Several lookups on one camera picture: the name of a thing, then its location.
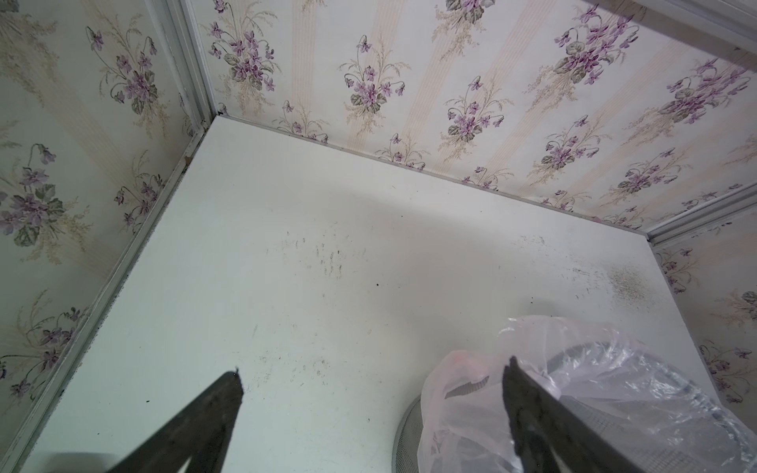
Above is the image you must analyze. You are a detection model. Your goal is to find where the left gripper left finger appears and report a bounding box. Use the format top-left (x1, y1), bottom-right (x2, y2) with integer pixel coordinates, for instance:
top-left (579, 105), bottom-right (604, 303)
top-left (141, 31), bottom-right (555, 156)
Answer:
top-left (110, 371), bottom-right (244, 472)

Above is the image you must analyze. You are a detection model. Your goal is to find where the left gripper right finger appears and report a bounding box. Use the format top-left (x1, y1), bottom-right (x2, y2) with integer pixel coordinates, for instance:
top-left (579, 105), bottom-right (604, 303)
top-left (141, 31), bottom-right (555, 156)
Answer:
top-left (502, 356), bottom-right (641, 472)

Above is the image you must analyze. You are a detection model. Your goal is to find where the mesh bin with plastic bag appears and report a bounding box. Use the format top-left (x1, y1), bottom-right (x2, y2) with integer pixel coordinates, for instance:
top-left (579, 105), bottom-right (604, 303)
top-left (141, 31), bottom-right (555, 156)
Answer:
top-left (392, 315), bottom-right (756, 472)

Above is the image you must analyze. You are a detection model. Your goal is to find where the aluminium frame post right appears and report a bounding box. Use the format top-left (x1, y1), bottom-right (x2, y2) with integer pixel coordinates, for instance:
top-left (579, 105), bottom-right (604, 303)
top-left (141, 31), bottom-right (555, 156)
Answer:
top-left (646, 183), bottom-right (756, 246)

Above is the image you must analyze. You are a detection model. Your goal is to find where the aluminium frame post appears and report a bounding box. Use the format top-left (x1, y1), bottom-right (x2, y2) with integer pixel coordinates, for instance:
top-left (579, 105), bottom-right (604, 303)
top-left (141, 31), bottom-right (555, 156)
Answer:
top-left (145, 0), bottom-right (215, 130)
top-left (646, 183), bottom-right (756, 246)

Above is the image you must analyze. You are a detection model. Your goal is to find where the aluminium frame post left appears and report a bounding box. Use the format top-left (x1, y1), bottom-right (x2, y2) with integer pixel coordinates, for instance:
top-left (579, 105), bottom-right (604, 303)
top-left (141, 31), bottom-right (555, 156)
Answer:
top-left (145, 0), bottom-right (215, 130)

